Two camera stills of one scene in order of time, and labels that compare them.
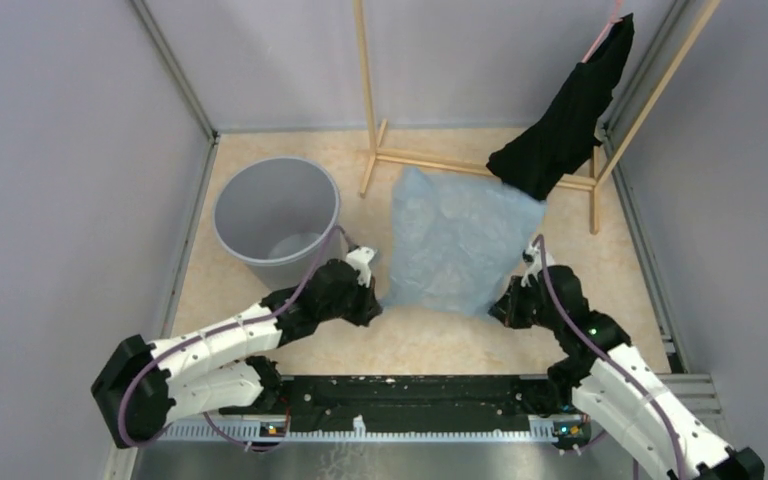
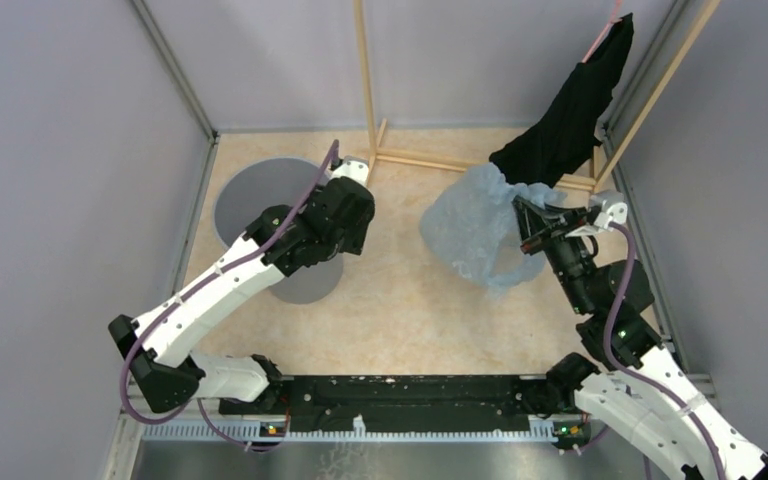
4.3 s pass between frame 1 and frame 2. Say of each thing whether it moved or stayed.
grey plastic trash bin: stayed
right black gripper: moved
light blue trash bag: moved
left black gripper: moved
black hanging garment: stayed
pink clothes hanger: stayed
